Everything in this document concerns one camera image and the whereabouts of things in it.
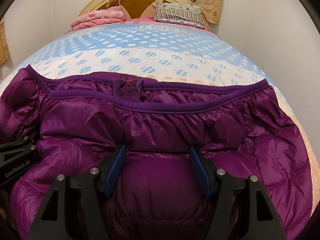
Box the purple down jacket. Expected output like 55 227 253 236
1 67 313 239

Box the beige side window curtain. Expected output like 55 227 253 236
0 19 10 65

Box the polka dot bed quilt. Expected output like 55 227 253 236
0 23 320 205

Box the folded pink blanket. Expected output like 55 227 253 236
70 6 126 31

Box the pink bed sheet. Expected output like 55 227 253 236
125 16 218 37

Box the striped grey pillow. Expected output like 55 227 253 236
152 2 205 29

